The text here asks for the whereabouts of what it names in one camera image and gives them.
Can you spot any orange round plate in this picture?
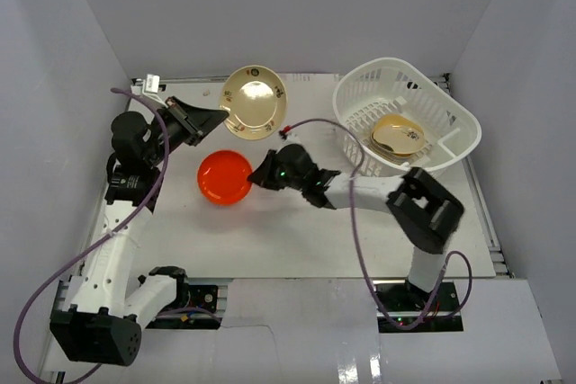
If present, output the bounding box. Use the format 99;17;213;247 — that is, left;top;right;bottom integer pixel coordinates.
196;150;252;206

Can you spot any cream round flower plate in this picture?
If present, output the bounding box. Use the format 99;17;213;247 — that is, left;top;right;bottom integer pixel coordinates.
220;65;287;140

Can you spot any cream round plate black mound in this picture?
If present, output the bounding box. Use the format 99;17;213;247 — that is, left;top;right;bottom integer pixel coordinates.
369;113;426;160

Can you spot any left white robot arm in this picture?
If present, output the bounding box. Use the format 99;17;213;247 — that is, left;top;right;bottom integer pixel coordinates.
49;97;229;366

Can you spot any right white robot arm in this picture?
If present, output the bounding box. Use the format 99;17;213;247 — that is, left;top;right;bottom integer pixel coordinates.
247;144;464;311

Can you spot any white plastic basket bin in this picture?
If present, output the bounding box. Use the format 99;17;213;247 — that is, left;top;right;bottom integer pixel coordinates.
332;58;482;177

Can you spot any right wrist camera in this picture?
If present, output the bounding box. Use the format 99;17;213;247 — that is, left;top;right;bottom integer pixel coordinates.
283;131;302;146

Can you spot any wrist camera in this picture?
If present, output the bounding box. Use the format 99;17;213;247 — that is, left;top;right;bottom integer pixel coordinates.
142;74;160;94
283;131;302;146

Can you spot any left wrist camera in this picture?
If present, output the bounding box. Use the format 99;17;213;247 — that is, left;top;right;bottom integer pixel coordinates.
142;74;160;94

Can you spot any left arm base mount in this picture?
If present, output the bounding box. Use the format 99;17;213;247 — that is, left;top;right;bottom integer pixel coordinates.
147;284;221;330

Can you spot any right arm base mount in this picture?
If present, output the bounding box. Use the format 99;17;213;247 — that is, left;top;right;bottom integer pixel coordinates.
375;281;464;334

